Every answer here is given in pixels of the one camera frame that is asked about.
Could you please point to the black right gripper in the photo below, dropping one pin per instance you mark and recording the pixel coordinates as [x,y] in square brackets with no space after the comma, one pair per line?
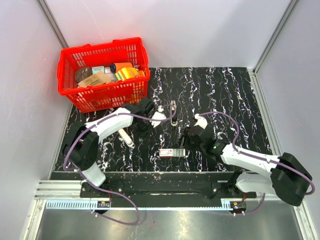
[185,139]

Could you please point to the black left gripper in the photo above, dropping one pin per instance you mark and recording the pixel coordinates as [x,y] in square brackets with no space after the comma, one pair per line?
[138,131]

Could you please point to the red white staple box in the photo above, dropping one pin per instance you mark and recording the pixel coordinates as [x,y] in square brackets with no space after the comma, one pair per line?
[172,152]

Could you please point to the white stapler top cover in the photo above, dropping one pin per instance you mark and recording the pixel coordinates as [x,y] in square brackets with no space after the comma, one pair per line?
[126,138]

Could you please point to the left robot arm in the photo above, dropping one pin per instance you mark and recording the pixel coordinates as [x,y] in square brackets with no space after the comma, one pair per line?
[85,152]

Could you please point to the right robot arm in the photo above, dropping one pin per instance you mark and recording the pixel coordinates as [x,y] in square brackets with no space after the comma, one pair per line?
[283,176]

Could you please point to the yellow green box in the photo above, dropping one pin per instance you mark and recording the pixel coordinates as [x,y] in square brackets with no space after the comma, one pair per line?
[126,73]

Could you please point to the orange blue-capped bottle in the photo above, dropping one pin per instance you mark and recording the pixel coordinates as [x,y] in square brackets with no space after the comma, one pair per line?
[114,67]

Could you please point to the red plastic basket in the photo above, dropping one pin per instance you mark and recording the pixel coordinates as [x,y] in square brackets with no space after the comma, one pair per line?
[106,96]

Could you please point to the brown cardboard package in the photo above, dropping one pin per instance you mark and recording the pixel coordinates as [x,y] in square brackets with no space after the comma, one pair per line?
[97,79]

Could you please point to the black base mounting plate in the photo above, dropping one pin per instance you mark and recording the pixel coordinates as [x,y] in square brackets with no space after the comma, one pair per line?
[169,190]

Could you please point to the teal label small box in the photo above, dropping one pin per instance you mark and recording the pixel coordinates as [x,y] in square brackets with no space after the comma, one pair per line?
[97,69]

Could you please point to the dark round pouch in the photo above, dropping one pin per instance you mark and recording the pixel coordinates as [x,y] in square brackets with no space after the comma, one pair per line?
[82,73]

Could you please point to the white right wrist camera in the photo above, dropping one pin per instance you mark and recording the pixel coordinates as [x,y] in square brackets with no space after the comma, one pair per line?
[200,121]

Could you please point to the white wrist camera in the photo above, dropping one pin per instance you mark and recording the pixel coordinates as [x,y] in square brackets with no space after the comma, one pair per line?
[200,121]
[158,117]

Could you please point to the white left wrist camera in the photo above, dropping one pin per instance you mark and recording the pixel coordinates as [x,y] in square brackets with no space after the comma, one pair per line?
[158,117]

